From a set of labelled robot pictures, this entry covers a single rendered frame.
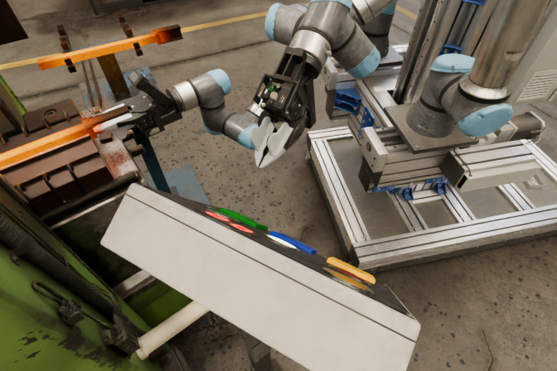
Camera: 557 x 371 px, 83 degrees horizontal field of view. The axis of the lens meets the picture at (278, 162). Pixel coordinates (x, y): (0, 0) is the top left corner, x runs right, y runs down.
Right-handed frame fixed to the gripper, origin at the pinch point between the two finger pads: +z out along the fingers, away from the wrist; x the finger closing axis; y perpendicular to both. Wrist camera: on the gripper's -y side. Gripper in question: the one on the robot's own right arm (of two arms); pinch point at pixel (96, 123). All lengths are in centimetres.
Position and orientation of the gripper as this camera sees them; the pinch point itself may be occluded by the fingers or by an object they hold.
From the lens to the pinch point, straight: 87.2
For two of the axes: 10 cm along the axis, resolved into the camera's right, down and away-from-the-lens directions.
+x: -6.0, -5.9, 5.4
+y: 0.1, 6.7, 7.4
